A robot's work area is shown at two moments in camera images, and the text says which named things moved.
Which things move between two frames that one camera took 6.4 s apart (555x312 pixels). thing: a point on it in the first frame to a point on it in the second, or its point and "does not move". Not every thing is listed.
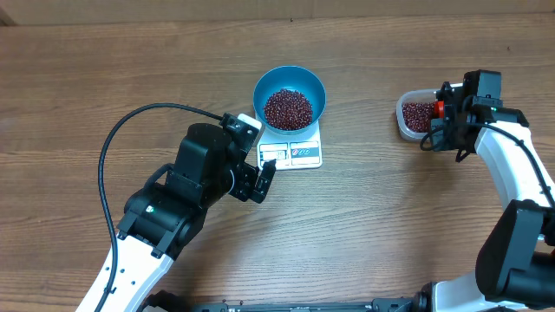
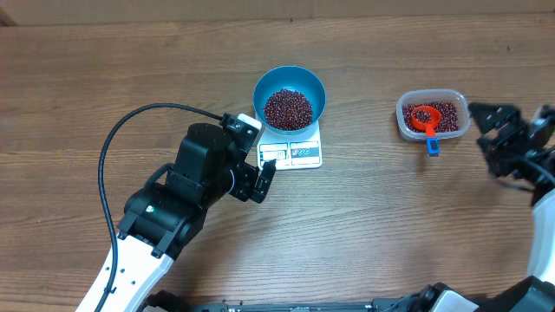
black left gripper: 248,176 does not move
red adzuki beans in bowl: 288,110 does not move
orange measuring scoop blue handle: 439,108 to 427,118
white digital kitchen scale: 291,152 does not move
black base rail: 167,301 does not move
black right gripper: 451,122 to 501,139
